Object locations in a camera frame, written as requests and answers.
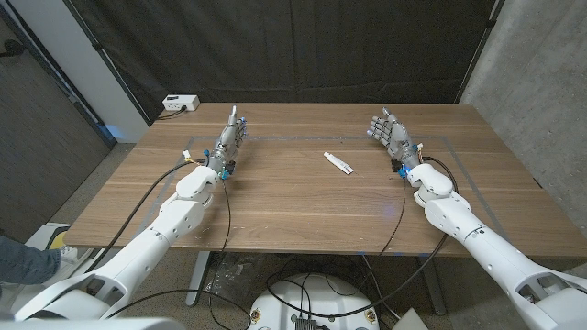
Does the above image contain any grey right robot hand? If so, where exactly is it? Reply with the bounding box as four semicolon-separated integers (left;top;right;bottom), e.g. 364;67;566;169
365;106;423;171

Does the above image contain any white toothpaste tube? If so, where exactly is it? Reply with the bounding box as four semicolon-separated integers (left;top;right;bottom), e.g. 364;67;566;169
323;151;355;176

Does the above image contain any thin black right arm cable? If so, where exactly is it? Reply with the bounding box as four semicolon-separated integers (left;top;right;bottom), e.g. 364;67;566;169
378;176;409;258

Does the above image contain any black power strip cord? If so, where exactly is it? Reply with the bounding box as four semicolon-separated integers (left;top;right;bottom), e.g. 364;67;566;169
157;105;188;121

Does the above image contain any white power strip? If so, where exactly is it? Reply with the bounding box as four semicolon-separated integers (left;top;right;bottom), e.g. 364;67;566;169
161;94;201;113

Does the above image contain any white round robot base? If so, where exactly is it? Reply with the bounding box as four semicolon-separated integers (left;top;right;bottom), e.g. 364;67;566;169
247;273;381;330

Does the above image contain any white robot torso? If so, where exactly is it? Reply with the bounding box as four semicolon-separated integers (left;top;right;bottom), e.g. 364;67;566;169
0;317;187;330

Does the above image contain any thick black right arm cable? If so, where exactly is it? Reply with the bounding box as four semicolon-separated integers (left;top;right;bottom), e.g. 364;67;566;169
265;155;460;320

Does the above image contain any white box corner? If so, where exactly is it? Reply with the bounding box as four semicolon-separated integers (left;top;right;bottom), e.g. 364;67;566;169
392;307;430;330

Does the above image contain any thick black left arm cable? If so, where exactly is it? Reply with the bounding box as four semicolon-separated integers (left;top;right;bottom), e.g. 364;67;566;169
84;158;207;274

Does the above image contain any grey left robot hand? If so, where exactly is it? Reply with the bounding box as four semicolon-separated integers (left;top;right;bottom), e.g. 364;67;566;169
208;104;249;175

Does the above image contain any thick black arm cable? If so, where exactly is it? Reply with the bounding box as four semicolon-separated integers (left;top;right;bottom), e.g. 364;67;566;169
84;158;207;274
265;155;460;320

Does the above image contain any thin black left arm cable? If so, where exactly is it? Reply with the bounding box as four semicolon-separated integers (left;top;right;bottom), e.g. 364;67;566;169
201;178;233;330

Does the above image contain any black backdrop stand pole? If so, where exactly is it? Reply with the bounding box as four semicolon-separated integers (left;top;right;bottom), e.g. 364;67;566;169
453;0;505;105
63;0;152;126

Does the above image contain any person's leg in jeans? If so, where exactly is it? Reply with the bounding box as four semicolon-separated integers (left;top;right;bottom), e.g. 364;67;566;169
0;236;63;285

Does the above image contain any white and yellow floor mat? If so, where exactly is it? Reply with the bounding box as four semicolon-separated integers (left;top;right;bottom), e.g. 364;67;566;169
25;223;95;276

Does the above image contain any white shoe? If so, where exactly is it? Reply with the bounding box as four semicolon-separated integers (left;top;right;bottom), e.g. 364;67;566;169
57;246;79;267

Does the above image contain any clear plastic bag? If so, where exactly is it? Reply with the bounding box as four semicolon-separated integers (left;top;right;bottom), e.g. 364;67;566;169
204;254;267;306

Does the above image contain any black wall-mounted object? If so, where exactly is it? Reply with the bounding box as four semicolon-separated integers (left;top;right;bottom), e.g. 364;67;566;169
0;39;27;59

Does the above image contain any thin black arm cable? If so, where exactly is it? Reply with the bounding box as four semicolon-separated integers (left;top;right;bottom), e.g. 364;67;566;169
201;178;233;330
378;176;409;258

